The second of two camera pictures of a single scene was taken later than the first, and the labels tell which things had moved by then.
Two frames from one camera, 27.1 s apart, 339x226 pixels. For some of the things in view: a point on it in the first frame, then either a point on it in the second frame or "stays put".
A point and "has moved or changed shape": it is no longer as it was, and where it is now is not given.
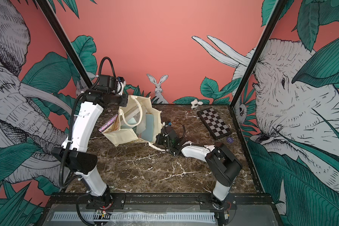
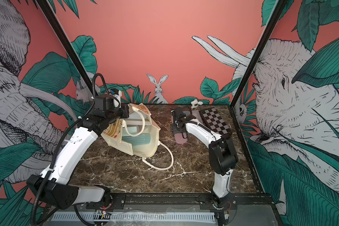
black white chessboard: [214, 123] stays put
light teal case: [132, 121] to [139, 139]
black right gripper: [159, 140] to [173, 126]
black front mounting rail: [160, 202] stays put
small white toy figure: [195, 103] stays put
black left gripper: [124, 103] to [124, 109]
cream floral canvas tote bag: [128, 125] has moved or changed shape
